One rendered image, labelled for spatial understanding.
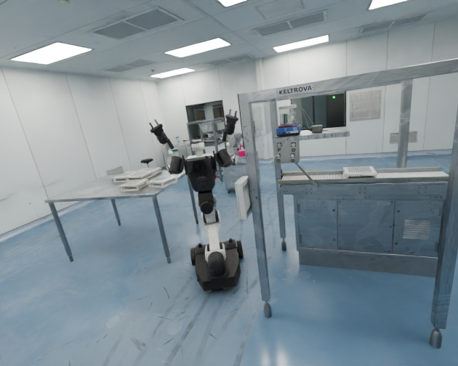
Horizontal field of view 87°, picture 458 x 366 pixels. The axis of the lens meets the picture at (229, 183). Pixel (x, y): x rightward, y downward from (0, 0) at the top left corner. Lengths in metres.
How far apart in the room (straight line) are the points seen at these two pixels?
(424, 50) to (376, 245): 5.57
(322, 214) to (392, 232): 0.59
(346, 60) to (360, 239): 5.37
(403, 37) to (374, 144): 2.43
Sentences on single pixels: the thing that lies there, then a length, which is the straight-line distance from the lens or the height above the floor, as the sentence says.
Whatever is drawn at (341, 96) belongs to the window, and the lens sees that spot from 7.20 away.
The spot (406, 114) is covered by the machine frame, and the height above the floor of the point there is 1.41.
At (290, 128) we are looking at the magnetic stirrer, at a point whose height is 1.41.
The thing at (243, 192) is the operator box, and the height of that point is 1.11.
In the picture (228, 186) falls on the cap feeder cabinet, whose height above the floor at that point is 0.16.
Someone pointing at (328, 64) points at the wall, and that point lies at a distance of 7.24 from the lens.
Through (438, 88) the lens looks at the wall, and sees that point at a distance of 7.54.
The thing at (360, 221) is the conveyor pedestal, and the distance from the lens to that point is 2.52.
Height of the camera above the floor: 1.62
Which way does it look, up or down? 16 degrees down
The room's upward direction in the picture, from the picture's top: 8 degrees counter-clockwise
